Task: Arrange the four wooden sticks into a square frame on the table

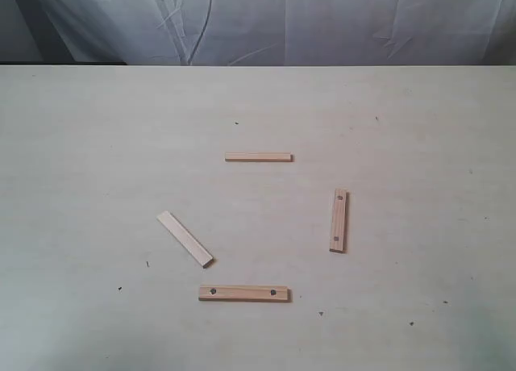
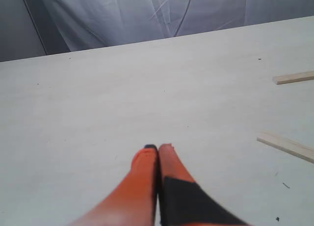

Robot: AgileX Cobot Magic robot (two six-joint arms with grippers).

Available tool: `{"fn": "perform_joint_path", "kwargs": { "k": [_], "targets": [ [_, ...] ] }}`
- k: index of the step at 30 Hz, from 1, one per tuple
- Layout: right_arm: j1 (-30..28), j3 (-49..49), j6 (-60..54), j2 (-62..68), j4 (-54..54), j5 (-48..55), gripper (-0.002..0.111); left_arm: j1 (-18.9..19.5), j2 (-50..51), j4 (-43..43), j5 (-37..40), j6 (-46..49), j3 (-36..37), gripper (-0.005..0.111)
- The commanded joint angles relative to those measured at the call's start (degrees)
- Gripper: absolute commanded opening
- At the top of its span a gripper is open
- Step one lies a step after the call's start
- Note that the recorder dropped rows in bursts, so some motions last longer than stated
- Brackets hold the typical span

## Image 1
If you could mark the plain wood strip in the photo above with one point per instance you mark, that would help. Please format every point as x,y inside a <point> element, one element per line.
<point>185,238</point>
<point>258,157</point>

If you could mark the wood strip with magnets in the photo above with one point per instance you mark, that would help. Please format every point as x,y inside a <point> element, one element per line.
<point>232,293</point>
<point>339,216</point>

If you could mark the white backdrop curtain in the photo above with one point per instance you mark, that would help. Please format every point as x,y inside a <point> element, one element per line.
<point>258,32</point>

